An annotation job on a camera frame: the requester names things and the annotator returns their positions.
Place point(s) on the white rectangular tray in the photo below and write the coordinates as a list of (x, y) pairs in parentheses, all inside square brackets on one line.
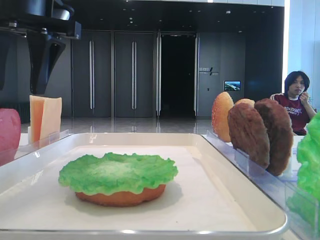
[(209, 199)]

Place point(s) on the right clear acrylic rail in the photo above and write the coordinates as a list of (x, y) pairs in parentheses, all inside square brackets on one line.
[(278, 188)]

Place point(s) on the sesame bun top slice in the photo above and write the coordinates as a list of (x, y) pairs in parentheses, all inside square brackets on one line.
[(219, 116)]

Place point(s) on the outer red tomato slice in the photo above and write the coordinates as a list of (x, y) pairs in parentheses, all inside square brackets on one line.
[(10, 129)]

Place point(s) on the inner brown meat patty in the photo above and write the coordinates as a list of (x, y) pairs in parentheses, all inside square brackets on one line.
[(248, 133)]

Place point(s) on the dark double door middle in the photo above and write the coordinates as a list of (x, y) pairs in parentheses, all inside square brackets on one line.
[(134, 75)]

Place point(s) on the green lettuce leaf in holder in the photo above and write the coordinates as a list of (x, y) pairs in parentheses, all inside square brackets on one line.
[(308, 160)]

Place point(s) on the bottom bun on tray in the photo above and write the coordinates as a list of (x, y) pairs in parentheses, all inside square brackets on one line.
[(123, 198)]

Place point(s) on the left clear acrylic rail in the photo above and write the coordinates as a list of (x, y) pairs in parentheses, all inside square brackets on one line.
[(10, 155)]

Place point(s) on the dark double door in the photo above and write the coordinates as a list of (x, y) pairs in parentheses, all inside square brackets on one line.
[(91, 58), (134, 75)]

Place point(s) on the green lettuce leaf on tray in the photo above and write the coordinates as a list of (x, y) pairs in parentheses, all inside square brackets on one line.
[(114, 173)]

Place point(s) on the outer brown meat patty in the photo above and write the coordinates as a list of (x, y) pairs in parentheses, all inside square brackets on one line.
[(279, 129)]

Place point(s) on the pale yellow cheese slice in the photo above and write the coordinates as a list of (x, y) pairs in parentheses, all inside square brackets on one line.
[(51, 117)]

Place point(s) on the clear acrylic rail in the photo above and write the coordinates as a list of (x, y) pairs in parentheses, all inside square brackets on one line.
[(10, 155), (278, 188)]

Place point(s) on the small wall screen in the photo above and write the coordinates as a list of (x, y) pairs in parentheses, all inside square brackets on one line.
[(232, 86)]

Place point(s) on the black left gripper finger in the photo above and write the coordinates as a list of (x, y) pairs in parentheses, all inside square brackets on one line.
[(44, 51)]

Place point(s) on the brown meat patty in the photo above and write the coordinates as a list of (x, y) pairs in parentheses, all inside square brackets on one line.
[(248, 133), (279, 129)]

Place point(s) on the dark double door left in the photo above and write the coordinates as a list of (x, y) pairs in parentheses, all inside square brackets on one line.
[(91, 58)]

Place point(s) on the seated person in maroon shirt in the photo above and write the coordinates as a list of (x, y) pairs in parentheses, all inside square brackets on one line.
[(295, 100)]

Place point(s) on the orange cheese slice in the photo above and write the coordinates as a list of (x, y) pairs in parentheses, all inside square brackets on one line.
[(36, 113)]

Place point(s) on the golden bun slice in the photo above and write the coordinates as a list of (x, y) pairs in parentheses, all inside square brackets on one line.
[(248, 101)]

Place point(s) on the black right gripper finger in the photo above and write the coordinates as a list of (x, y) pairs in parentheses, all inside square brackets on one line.
[(8, 61)]

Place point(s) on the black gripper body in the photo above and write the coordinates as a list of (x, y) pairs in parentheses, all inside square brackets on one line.
[(49, 17)]

